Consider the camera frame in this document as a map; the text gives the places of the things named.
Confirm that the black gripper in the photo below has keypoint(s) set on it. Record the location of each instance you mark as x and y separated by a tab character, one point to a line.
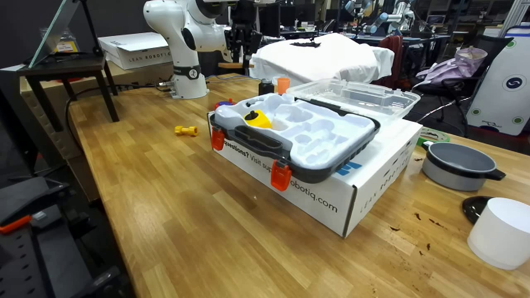
242	39

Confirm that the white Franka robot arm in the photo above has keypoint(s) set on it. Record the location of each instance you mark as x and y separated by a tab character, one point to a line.
182	38

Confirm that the red and blue toy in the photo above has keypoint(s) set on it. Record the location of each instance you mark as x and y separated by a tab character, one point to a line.
224	104

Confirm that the small orange cup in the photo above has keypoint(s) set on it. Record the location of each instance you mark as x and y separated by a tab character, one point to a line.
283	84

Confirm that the yellow toy with black button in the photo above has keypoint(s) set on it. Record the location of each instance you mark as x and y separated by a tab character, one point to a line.
258	119

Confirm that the white cloth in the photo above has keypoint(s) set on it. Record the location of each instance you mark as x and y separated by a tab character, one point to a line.
325	58

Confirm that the yellow toy dumbbell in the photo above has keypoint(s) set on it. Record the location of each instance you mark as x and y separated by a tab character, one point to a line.
185	130

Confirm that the grey toy tool case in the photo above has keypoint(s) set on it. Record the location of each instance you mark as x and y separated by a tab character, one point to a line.
308	137

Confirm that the flat white box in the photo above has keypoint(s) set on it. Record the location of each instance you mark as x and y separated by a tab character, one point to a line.
134	49

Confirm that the clear plastic tray lid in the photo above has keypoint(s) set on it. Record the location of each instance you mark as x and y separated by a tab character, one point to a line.
374	99

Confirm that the red chair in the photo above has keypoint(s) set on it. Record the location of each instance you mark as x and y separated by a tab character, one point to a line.
392	59

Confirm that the white cardboard box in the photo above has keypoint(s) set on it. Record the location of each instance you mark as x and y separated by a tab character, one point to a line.
331	198

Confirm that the black side table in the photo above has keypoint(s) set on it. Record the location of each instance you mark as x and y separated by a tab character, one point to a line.
60	66

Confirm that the purple cloth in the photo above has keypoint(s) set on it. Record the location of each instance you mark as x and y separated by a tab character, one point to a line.
452	66

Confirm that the grey pot with black rim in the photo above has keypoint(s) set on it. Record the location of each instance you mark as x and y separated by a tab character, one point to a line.
457	165

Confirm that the white machine with round logo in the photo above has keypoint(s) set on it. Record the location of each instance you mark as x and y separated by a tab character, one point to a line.
502	82

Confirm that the black round lid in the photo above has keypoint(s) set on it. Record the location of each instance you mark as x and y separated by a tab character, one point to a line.
474	208

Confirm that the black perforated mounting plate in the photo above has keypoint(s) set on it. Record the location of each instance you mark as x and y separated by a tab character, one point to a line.
50	258

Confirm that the orange and black clamp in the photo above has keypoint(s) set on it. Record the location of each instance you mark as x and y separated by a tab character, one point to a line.
13	225

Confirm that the white cup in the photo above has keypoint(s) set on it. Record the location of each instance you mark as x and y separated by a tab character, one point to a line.
502	233

